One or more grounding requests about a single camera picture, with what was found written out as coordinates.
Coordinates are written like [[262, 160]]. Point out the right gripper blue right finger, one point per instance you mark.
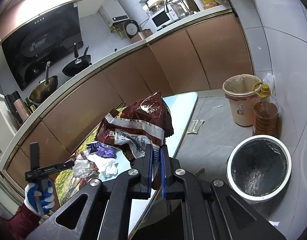
[[171, 187]]

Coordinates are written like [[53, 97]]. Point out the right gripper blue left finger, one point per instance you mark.
[[141, 184]]

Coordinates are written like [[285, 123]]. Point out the white tissue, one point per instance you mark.
[[107, 167]]

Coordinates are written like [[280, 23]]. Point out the clear plastic bag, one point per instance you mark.
[[83, 168]]

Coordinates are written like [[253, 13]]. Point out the purple plastic wrapper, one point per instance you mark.
[[101, 149]]

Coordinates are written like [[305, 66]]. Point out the dark red snack bag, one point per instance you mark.
[[130, 129]]

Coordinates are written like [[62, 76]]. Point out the beige trash bin with liner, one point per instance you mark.
[[241, 92]]

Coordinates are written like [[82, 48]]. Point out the brown kitchen base cabinets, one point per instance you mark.
[[197, 57]]

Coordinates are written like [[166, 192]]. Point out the chrome kitchen faucet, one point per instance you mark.
[[176, 9]]

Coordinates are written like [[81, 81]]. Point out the left blue white gloved hand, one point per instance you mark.
[[40, 202]]

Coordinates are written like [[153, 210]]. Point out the flower print table mat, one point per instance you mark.
[[67, 185]]

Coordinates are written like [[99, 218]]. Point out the copper thermos bottle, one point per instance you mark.
[[17, 107]]

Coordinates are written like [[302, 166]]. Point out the golden wok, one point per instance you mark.
[[45, 88]]

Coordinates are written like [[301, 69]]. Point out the grey bin with white rim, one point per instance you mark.
[[259, 170]]

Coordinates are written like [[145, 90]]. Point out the yellow cooking oil bottle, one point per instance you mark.
[[265, 112]]

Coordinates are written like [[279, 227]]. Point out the black frying pan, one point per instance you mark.
[[78, 64]]

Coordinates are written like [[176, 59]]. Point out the black range hood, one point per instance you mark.
[[50, 37]]

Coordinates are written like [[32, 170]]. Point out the rice cooker with open lid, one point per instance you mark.
[[134, 33]]

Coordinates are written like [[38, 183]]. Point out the white microwave oven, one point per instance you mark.
[[161, 18]]

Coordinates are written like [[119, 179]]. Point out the white water heater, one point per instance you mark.
[[113, 13]]

